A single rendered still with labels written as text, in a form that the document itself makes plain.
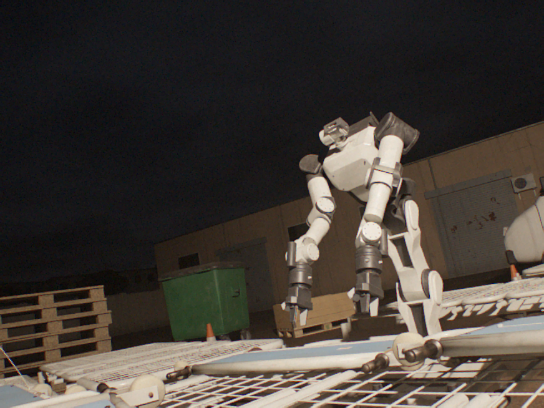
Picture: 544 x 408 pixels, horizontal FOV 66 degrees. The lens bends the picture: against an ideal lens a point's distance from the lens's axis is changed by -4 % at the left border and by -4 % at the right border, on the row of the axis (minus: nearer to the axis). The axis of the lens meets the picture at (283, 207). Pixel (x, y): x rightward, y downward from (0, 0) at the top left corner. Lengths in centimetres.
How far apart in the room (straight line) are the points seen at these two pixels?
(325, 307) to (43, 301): 422
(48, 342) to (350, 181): 401
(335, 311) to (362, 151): 573
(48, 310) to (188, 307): 291
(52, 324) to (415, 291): 400
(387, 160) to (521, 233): 661
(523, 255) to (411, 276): 619
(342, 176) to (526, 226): 644
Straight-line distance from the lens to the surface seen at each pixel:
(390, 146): 169
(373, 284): 142
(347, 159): 184
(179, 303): 757
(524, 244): 814
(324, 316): 728
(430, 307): 202
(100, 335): 529
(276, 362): 126
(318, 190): 189
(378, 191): 155
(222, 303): 716
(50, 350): 516
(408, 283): 206
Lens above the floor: 71
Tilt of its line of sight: 11 degrees up
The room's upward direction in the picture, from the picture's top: 11 degrees counter-clockwise
